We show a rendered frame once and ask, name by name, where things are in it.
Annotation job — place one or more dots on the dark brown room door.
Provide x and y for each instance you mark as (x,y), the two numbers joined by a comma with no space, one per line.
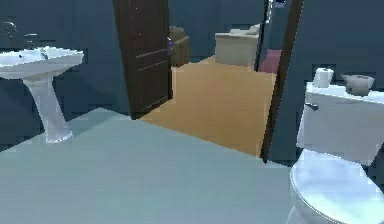
(145,56)

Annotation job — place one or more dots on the brown armchair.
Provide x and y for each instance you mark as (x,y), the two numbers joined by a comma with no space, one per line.
(179,46)

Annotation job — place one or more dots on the silver sink faucet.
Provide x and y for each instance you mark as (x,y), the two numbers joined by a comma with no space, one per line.
(44,54)

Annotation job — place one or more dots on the grey bowl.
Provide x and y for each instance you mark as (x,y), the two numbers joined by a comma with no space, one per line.
(359,84)

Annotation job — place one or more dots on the white pedestal sink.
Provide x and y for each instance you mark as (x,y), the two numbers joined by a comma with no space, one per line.
(40,63)

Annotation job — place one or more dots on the white toilet paper roll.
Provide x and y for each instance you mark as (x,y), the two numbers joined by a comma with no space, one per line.
(322,77)

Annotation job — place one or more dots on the red cloth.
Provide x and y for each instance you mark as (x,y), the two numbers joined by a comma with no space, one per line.
(270,61)

